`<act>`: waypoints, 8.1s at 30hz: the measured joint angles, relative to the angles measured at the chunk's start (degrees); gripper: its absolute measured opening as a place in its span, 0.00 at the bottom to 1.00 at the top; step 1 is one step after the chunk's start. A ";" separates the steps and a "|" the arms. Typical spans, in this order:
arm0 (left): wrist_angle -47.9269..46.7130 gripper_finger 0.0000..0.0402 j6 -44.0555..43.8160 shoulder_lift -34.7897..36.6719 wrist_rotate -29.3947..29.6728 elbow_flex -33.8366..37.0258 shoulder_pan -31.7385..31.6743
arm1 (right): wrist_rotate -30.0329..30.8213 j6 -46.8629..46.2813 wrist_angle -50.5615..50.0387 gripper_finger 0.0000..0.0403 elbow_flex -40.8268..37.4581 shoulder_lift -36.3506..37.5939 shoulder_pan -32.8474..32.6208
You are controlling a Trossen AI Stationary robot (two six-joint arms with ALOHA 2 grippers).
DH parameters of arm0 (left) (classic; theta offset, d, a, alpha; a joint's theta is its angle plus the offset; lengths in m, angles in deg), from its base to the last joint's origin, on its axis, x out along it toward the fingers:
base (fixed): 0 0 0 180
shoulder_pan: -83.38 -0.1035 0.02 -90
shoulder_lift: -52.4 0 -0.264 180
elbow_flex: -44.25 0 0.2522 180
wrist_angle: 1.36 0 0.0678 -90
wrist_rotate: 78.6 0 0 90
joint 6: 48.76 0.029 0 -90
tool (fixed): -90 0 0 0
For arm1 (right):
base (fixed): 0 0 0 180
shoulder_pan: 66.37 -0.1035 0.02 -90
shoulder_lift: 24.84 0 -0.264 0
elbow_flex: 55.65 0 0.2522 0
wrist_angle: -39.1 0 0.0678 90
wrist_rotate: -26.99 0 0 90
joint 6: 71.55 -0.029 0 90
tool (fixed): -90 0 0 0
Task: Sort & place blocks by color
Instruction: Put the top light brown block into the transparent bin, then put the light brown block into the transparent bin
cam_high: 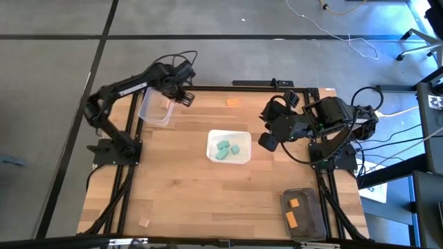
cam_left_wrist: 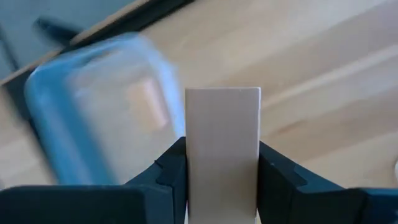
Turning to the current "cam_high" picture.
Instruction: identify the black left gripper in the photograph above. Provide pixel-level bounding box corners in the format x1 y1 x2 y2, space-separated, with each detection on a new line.
155 64 196 108

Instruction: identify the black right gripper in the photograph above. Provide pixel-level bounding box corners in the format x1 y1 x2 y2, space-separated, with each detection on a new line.
257 100 311 153

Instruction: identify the clear plastic bin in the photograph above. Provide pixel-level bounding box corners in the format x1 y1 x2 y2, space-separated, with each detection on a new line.
137 86 176 128

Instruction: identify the white plastic bin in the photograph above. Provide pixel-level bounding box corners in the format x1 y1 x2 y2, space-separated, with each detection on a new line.
206 129 253 165

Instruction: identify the grey tinted plastic bin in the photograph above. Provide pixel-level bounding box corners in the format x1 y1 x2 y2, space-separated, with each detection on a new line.
279 187 328 242

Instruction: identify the white paper sheet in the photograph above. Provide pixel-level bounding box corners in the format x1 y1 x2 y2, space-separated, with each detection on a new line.
358 162 389 204

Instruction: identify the grey desk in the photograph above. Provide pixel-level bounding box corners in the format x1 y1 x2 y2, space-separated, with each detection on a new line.
415 65 443 176

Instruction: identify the black and white marker tag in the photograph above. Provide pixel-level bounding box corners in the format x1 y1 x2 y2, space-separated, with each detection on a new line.
428 94 443 111

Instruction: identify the grey office chair base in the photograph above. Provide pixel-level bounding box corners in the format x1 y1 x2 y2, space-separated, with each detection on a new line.
395 0 443 67

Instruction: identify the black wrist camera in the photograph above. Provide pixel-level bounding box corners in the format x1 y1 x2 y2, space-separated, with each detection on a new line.
175 60 197 81
282 89 301 109

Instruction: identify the black bracket bar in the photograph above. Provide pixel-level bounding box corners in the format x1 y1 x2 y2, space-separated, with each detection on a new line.
230 79 295 88

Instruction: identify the white floor cable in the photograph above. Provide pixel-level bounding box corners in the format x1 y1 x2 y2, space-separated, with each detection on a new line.
285 0 381 60

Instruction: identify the yellow floor cable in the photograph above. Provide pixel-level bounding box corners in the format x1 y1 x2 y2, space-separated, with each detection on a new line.
318 0 368 17

